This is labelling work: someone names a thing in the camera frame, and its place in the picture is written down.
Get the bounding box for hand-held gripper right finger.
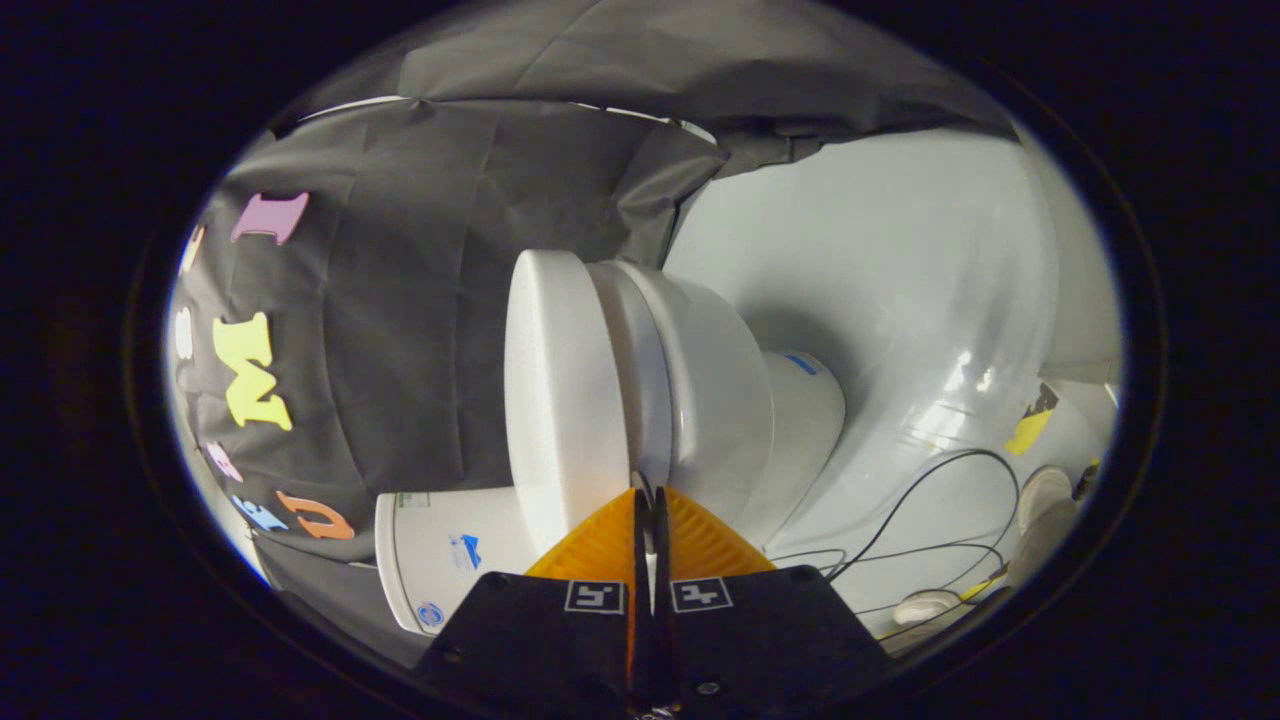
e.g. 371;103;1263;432
655;487;894;713

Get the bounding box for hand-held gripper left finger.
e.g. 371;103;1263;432
415;488;651;716

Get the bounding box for white toilet lid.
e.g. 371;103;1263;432
504;249;633;557

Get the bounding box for white ceramic toilet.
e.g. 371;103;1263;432
375;260;847;637

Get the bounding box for white toilet seat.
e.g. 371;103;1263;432
588;260;677;493

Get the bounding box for white shoe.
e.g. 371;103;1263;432
1005;465;1081;591
893;589;966;627

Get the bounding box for yellow floor sticker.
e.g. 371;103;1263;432
1003;384;1059;457

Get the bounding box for black backdrop cloth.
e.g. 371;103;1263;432
170;0;1016;663

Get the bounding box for thin black cable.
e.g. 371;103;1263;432
768;449;1022;617

